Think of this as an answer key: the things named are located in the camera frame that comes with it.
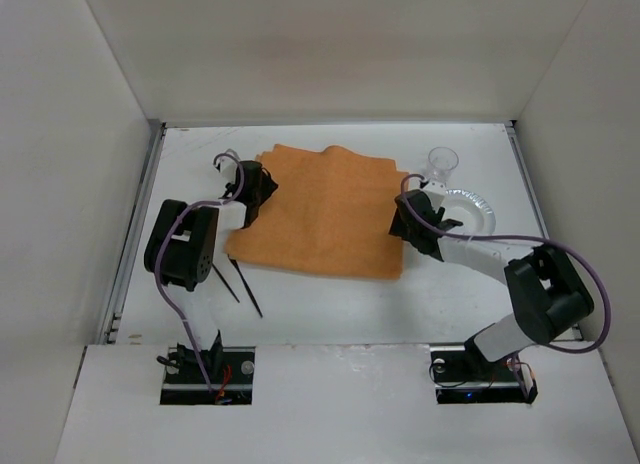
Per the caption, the orange cloth placemat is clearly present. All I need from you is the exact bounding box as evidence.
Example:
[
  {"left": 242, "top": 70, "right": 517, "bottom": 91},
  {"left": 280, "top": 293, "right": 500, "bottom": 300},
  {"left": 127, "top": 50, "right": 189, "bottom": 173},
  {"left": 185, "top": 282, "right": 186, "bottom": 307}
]
[{"left": 225, "top": 144, "right": 405, "bottom": 280}]

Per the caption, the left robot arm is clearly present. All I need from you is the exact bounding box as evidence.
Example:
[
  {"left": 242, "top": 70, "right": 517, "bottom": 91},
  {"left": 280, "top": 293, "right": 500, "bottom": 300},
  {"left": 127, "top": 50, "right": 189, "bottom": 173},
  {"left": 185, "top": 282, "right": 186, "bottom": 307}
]
[{"left": 143, "top": 151, "right": 278, "bottom": 383}]

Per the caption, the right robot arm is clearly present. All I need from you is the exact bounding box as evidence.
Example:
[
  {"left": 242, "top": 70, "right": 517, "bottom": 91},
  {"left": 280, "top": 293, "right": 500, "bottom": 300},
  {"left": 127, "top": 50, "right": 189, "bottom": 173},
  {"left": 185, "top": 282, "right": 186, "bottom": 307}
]
[{"left": 389, "top": 189, "right": 594, "bottom": 373}]

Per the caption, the white bowl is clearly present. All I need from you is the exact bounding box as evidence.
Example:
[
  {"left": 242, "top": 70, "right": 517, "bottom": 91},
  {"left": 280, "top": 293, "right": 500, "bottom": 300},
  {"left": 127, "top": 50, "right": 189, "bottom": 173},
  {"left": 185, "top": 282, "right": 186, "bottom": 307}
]
[{"left": 442, "top": 189, "right": 496, "bottom": 235}]

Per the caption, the clear plastic cup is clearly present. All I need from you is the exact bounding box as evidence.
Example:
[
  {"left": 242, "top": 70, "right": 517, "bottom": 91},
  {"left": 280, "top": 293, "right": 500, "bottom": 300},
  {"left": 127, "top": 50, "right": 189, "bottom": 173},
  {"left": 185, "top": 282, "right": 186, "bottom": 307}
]
[{"left": 425, "top": 147, "right": 459, "bottom": 184}]

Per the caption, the black plastic knife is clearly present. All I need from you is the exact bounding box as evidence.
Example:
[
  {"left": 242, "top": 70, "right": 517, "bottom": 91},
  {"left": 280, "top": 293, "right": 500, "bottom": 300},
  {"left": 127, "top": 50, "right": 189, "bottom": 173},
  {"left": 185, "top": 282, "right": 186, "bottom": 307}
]
[{"left": 227, "top": 256, "right": 264, "bottom": 319}]

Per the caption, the black plastic fork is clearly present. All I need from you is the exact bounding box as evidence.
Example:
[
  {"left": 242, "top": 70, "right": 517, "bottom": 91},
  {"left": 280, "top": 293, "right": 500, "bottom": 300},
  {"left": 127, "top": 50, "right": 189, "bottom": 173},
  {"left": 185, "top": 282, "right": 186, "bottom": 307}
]
[{"left": 212, "top": 264, "right": 241, "bottom": 303}]

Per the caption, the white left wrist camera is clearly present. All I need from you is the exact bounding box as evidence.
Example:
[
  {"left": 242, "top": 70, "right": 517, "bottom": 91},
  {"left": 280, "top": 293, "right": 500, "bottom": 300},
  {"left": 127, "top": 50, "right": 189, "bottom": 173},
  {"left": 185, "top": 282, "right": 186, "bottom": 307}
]
[{"left": 212, "top": 149, "right": 242, "bottom": 184}]

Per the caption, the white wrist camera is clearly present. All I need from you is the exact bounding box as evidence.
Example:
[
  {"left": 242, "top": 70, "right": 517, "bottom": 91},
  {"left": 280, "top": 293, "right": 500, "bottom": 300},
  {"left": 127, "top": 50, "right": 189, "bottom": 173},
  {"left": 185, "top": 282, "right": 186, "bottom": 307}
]
[
  {"left": 419, "top": 180, "right": 447, "bottom": 211},
  {"left": 212, "top": 149, "right": 242, "bottom": 184}
]

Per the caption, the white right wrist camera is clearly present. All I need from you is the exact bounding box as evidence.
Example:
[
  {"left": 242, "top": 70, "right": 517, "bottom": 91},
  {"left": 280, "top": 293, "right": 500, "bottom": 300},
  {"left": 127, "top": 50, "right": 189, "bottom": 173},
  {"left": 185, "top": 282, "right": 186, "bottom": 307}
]
[{"left": 419, "top": 180, "right": 447, "bottom": 211}]

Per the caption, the right aluminium frame rail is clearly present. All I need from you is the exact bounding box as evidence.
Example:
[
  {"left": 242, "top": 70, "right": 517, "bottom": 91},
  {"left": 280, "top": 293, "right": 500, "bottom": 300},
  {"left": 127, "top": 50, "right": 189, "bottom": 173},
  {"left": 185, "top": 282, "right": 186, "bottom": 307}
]
[{"left": 504, "top": 120, "right": 549, "bottom": 238}]

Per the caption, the aluminium frame rail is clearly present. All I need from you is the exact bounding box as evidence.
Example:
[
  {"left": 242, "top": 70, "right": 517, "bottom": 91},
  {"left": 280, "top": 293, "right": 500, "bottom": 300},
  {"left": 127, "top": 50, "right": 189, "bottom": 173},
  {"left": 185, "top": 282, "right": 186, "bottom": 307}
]
[
  {"left": 504, "top": 120, "right": 549, "bottom": 238},
  {"left": 95, "top": 119, "right": 166, "bottom": 345}
]

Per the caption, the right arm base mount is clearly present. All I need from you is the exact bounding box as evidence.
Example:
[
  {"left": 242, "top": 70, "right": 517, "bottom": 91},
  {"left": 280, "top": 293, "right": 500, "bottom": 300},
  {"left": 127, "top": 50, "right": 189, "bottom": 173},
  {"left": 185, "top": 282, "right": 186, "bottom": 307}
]
[{"left": 428, "top": 345, "right": 538, "bottom": 405}]

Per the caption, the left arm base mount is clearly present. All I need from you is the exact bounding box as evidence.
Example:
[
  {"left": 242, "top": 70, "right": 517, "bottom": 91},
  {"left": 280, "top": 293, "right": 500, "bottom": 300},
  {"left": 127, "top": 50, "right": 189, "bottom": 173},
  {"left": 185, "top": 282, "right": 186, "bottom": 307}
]
[{"left": 157, "top": 344, "right": 256, "bottom": 406}]

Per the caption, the left aluminium frame rail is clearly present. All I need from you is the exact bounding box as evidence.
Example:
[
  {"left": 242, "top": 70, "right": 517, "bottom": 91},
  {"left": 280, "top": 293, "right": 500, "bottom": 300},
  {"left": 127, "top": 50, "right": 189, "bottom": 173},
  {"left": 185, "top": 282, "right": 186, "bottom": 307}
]
[{"left": 95, "top": 119, "right": 166, "bottom": 345}]

